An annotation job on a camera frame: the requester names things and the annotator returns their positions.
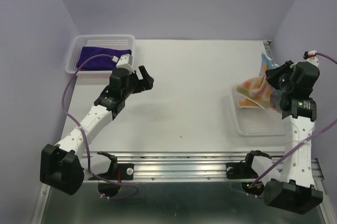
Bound peach patterned towel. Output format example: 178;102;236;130
235;53;281;113

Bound purple towel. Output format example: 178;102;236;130
76;47;132;71

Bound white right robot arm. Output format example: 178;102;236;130
242;57;323;215

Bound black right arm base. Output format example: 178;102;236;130
225;162;258;179

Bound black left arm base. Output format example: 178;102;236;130
94;162;134;181

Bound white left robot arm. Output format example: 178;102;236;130
39;66;154;195

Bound white empty plastic basket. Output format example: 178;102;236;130
65;34;136;74

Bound white plastic towel basket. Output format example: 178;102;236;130
229;86;285;137

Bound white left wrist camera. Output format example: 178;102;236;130
112;54;134;72

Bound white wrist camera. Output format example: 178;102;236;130
112;54;134;72
303;50;320;67

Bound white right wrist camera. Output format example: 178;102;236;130
303;50;320;67

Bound aluminium mounting rail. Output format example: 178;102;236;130
41;151;324;182

